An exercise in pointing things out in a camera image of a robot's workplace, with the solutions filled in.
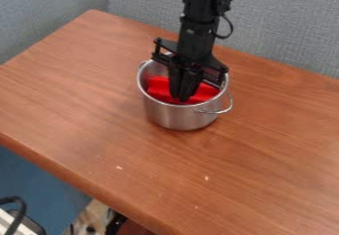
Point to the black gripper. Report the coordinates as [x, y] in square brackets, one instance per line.
[188, 57]

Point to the red block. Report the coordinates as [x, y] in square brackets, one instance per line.
[158, 90]

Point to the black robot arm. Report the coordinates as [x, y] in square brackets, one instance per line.
[204, 10]

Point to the black object under table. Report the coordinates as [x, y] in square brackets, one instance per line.
[115, 224]

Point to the metal pot with handles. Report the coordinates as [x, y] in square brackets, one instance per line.
[174, 116]

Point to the black chair frame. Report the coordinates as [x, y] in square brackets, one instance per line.
[15, 222]

